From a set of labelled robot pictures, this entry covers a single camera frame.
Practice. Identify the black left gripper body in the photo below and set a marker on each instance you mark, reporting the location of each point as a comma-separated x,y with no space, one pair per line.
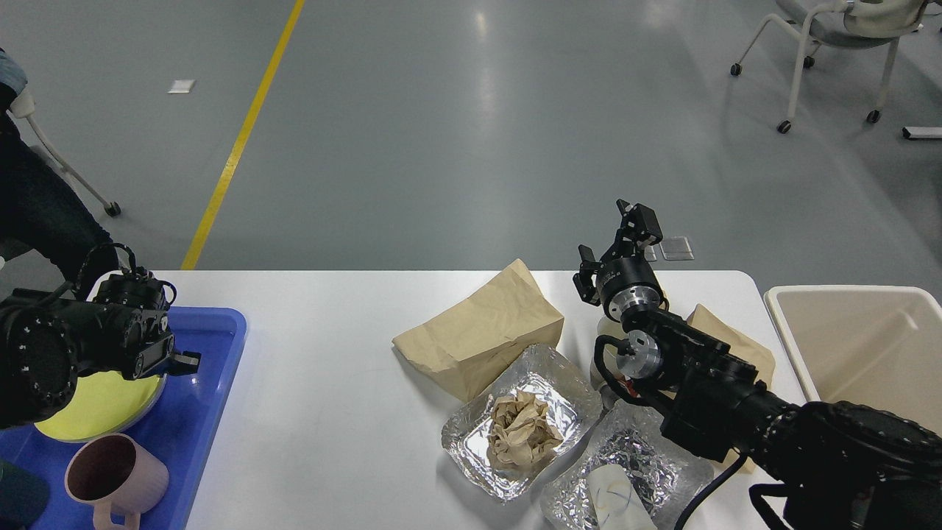
151,359

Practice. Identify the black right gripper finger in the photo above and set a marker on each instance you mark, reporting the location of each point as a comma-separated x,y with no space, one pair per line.
584,278
638,232

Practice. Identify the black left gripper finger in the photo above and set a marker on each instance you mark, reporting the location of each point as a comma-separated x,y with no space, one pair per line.
185,360

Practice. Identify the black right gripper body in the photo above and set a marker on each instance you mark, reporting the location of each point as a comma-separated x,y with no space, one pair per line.
628,286

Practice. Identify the yellow plastic plate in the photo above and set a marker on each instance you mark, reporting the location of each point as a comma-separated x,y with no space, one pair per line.
100,403

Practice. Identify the pink mug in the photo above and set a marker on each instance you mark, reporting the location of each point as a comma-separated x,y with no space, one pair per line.
118,478

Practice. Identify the teal mug yellow inside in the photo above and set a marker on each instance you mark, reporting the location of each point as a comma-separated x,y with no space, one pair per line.
24,496

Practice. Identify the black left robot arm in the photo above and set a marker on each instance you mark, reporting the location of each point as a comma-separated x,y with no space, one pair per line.
49,342

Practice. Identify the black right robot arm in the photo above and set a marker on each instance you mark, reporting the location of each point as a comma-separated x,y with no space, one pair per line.
834,465

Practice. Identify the pale green plate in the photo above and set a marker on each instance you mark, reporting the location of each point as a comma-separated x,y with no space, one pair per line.
150,405

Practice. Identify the blue plastic tray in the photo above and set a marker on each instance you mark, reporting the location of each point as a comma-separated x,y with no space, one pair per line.
179,430

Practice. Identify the foil tray with paper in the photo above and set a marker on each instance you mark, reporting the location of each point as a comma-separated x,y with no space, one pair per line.
570,404

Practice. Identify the large brown paper bag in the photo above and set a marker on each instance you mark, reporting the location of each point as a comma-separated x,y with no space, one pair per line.
466,347

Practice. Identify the small brown paper bag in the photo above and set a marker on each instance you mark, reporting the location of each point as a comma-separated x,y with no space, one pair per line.
741,345

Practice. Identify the foil tray with cup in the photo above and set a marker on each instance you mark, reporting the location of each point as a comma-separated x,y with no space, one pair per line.
665,475

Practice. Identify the crumpled brown paper ball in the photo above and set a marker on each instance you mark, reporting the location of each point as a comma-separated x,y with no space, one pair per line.
521,436

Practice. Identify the seated person in dark clothes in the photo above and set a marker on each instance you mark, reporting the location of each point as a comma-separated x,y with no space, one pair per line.
39,209

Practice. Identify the white paper cup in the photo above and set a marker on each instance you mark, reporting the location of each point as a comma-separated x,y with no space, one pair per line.
615,501

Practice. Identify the beige plastic bin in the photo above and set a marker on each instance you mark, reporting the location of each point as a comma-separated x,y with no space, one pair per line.
878,346

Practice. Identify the grey bar on floor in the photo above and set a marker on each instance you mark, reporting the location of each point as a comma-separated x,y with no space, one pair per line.
913,133

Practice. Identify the white wheeled chair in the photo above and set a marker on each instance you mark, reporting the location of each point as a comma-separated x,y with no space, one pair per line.
840,25

